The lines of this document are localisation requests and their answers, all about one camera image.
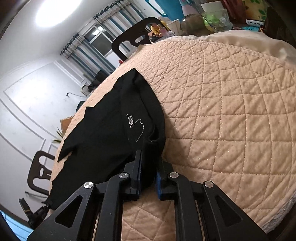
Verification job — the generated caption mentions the black pants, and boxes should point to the black pants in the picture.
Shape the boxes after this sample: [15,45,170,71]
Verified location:
[47,69,166,209]

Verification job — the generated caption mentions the dark wooden chair left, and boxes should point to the dark wooden chair left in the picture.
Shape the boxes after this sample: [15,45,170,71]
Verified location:
[27,151,55,196]

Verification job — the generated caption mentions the dark wooden chair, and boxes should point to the dark wooden chair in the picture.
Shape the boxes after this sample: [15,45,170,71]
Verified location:
[111,17,164,62]
[27,151,55,196]

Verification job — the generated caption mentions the green potted plant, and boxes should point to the green potted plant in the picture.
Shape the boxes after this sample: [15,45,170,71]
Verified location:
[52,128,64,144]

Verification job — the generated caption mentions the beige quilted bedspread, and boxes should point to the beige quilted bedspread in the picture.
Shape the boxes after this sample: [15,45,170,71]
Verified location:
[85,30,295,235]

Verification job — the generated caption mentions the striped curtain left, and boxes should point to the striped curtain left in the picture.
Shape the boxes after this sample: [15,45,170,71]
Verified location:
[60,33,115,79]

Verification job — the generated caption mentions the striped curtain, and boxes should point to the striped curtain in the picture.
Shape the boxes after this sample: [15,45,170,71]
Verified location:
[93,1,146,32]
[60,33,115,79]

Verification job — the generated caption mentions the window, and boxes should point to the window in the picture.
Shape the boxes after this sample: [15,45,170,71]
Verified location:
[84,24,114,57]

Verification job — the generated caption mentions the dark wooden chair right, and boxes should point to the dark wooden chair right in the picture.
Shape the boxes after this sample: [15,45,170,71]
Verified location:
[111,17,164,62]

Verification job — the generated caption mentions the striped curtain right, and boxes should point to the striped curtain right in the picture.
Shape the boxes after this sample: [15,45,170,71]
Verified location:
[93,1,146,32]

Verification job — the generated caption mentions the round ceiling lamp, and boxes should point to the round ceiling lamp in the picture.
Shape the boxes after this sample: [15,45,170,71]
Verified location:
[35,0,82,29]

